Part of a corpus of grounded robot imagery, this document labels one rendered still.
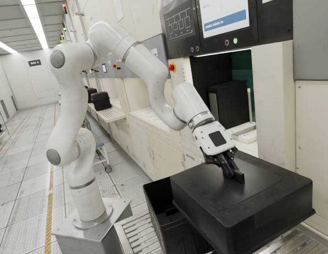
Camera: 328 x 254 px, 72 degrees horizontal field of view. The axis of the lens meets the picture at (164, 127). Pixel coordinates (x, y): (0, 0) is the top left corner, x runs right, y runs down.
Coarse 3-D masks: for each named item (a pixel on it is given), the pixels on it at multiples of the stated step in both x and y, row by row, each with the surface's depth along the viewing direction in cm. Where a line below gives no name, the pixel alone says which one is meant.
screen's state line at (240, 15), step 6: (240, 12) 82; (222, 18) 91; (228, 18) 89; (234, 18) 86; (240, 18) 83; (204, 24) 102; (210, 24) 99; (216, 24) 95; (222, 24) 92; (228, 24) 89; (204, 30) 103
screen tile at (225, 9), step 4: (228, 0) 86; (232, 0) 84; (236, 0) 83; (240, 0) 81; (244, 0) 79; (224, 4) 88; (228, 4) 86; (232, 4) 85; (236, 4) 83; (240, 4) 81; (244, 4) 80; (224, 8) 89; (228, 8) 87; (232, 8) 85; (236, 8) 84; (224, 12) 90
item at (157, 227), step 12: (156, 180) 96; (168, 180) 98; (144, 192) 92; (156, 192) 98; (168, 192) 99; (156, 204) 99; (168, 204) 101; (156, 216) 75; (168, 216) 98; (180, 216) 97; (156, 228) 81; (168, 228) 71; (180, 228) 72; (192, 228) 74; (168, 240) 72; (180, 240) 73; (192, 240) 75; (204, 240) 76; (168, 252) 73; (180, 252) 74; (192, 252) 76; (204, 252) 78
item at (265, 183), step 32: (224, 160) 77; (256, 160) 73; (192, 192) 63; (224, 192) 60; (256, 192) 58; (288, 192) 56; (192, 224) 65; (224, 224) 49; (256, 224) 52; (288, 224) 57
